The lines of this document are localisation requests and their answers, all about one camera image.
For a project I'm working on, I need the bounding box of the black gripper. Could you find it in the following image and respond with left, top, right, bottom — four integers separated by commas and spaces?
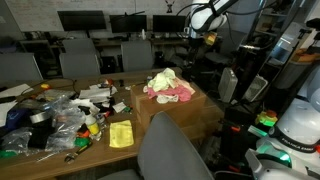
188, 33, 206, 57

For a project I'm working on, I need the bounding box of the peach shirt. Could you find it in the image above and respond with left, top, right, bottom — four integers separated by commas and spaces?
175, 76, 197, 96

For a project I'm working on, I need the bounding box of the light green towel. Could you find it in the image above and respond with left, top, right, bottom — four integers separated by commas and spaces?
147, 67, 180, 93

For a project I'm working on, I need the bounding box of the pink shirt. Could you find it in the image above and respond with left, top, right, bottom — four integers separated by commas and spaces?
142, 83, 193, 103

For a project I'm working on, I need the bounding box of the large brown cardboard box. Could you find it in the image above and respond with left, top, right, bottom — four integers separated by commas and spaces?
129, 79, 225, 142

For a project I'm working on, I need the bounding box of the black computer monitor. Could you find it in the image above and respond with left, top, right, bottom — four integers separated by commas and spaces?
56, 10, 108, 33
152, 14, 188, 34

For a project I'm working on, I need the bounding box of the white space heater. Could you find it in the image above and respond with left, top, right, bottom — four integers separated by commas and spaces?
217, 67, 239, 104

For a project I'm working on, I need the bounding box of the black monitor with light bar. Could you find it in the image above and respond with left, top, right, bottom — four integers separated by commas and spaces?
108, 11, 149, 35

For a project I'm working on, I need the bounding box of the grey office chair holding clothes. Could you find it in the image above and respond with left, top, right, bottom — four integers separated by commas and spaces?
136, 111, 216, 180

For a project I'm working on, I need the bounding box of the stack of white papers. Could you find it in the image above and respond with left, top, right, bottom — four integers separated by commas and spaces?
77, 84, 119, 101

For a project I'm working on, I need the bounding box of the yellow cleaning cloth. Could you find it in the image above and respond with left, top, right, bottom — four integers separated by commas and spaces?
108, 119, 135, 149

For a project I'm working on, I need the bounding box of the spray bottle with yellow label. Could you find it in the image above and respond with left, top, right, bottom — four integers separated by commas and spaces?
82, 105, 103, 142

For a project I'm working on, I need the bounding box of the green plastic toy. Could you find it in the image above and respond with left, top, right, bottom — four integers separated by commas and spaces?
74, 136, 92, 148

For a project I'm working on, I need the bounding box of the clear plastic bag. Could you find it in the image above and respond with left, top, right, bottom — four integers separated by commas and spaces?
0, 92, 88, 155

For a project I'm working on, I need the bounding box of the grey tape roll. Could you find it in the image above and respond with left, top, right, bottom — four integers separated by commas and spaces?
29, 109, 53, 125

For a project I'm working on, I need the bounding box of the wooden camera mount plate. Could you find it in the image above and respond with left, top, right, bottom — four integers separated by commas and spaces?
203, 31, 218, 47

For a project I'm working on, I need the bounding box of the adjustable wrench with yellow handle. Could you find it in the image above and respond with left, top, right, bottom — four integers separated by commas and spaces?
63, 141, 95, 165

